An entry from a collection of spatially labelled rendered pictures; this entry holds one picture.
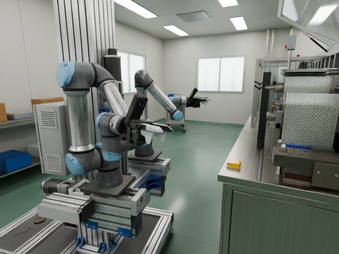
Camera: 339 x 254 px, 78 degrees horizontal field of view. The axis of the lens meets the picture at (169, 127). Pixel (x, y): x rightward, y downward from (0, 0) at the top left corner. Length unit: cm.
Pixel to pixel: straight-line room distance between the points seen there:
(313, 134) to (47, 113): 154
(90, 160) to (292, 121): 107
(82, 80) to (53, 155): 69
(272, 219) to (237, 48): 613
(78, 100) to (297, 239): 121
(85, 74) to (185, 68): 642
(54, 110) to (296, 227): 146
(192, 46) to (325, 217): 662
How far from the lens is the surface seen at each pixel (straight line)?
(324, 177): 117
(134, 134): 69
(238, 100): 692
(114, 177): 119
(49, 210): 134
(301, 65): 202
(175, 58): 750
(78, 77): 102
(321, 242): 128
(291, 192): 115
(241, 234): 130
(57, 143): 152
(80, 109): 104
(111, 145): 84
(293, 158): 115
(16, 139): 399
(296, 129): 132
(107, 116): 83
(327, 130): 134
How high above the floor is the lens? 137
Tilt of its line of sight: 12 degrees down
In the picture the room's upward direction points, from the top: straight up
